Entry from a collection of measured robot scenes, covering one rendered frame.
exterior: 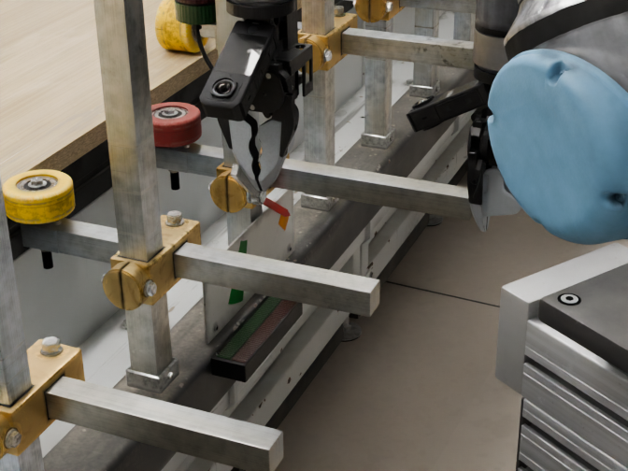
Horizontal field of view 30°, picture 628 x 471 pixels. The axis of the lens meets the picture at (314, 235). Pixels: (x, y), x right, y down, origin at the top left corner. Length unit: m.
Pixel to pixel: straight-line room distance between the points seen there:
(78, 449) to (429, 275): 1.83
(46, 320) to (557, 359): 0.78
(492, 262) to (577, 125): 2.44
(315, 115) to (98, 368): 0.47
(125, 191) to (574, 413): 0.54
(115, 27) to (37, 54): 0.68
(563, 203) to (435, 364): 1.99
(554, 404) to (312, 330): 1.53
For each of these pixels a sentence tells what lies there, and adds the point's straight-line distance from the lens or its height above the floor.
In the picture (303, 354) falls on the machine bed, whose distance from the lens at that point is 2.40.
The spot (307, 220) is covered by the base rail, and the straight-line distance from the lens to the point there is 1.71.
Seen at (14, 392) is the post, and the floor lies 0.86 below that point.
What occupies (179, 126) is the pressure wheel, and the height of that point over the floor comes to 0.90.
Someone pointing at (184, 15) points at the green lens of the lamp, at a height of 1.07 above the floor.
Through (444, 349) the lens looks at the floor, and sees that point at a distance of 2.71.
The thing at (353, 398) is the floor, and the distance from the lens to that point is 2.54.
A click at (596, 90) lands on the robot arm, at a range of 0.65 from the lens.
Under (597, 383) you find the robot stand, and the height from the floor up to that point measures 0.96.
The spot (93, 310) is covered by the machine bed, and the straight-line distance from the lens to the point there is 1.63.
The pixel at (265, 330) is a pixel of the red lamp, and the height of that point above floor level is 0.70.
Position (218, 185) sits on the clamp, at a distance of 1.46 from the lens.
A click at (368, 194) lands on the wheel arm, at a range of 1.46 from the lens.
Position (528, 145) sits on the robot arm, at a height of 1.20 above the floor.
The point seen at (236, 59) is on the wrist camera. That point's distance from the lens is 1.18.
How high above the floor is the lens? 1.47
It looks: 27 degrees down
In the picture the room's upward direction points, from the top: 1 degrees counter-clockwise
